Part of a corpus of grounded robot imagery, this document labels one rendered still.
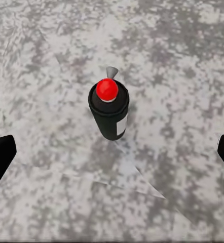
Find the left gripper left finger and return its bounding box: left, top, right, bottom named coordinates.
left=0, top=135, right=17, bottom=180

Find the insectifuge atomizer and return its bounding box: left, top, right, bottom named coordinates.
left=88, top=67, right=130, bottom=140

